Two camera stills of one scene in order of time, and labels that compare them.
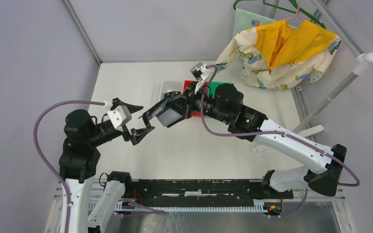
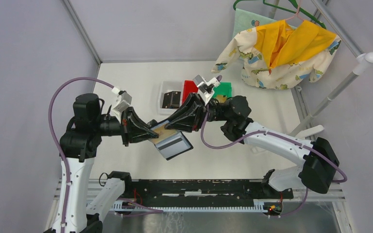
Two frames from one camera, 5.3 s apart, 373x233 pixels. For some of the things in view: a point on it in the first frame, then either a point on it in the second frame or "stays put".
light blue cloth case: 166,112 -> 153,122
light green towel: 245,20 stays put
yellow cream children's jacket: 279,55 stays put
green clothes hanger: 298,9 stays put
